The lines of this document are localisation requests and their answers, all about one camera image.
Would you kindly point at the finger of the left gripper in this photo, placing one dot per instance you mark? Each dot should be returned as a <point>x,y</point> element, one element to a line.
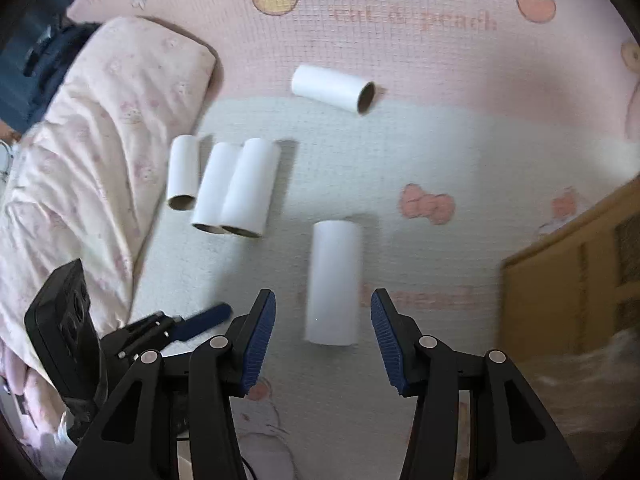
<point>188,328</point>

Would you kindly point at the pink patterned blanket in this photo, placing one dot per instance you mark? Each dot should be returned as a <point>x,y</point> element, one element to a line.
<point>85,184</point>

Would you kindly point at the white cardboard tube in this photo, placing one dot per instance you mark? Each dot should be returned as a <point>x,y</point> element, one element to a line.
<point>247,202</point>
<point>183,172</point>
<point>334,88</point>
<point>214,187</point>

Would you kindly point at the white tube in box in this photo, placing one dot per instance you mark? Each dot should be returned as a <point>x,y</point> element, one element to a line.
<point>334,282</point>

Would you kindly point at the brown cardboard box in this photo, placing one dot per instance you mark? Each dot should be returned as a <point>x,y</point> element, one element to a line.
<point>573,290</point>

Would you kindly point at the black tracking camera box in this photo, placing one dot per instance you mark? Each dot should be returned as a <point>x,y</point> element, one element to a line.
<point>60,328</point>

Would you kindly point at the pink hello kitty mat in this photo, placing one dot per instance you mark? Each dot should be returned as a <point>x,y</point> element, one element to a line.
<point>493,123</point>

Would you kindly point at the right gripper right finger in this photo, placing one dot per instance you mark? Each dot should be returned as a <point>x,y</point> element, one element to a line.
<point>512,435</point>

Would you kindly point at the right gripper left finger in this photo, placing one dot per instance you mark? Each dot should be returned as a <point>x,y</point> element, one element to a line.
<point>135,434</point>

